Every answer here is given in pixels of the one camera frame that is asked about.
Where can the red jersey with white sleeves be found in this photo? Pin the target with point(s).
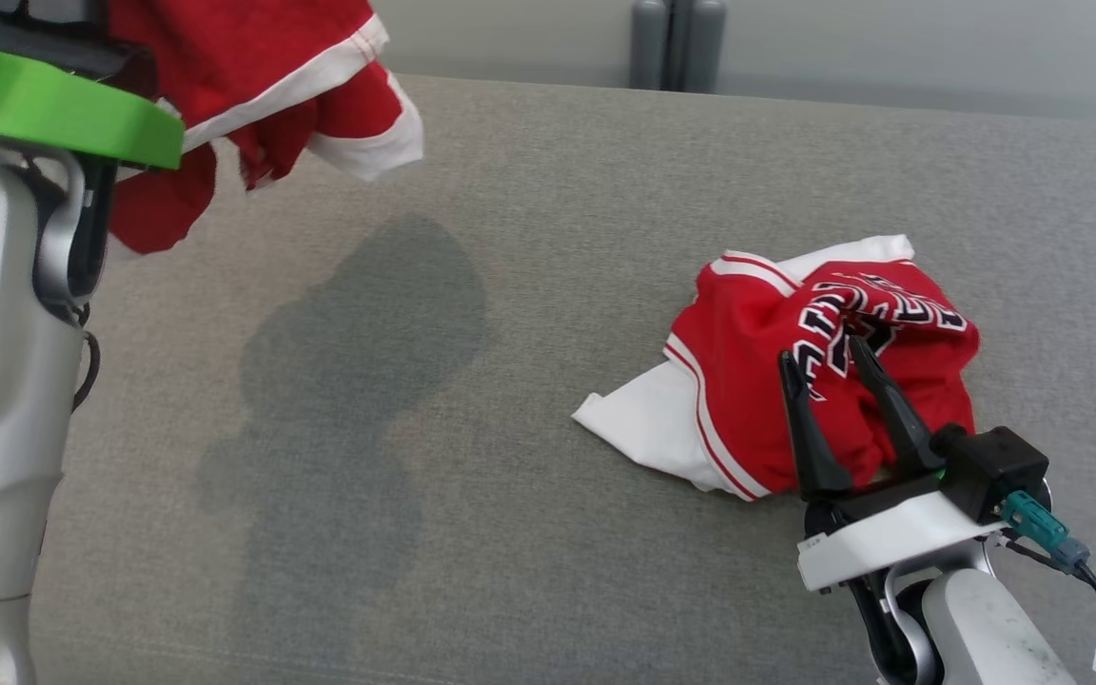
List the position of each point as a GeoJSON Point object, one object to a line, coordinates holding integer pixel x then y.
{"type": "Point", "coordinates": [748, 381]}

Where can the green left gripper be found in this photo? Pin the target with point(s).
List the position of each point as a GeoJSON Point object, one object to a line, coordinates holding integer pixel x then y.
{"type": "Point", "coordinates": [63, 109]}

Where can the grey partition post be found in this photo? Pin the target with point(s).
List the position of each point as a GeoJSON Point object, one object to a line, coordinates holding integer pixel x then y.
{"type": "Point", "coordinates": [676, 43]}

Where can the red shorts with white stripe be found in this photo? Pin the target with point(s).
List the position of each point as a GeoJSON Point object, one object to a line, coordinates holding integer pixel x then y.
{"type": "Point", "coordinates": [253, 48]}

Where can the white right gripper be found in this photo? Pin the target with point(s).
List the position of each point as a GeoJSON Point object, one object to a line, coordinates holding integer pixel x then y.
{"type": "Point", "coordinates": [890, 547]}

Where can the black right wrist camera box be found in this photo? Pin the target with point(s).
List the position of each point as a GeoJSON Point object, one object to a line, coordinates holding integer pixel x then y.
{"type": "Point", "coordinates": [990, 466]}

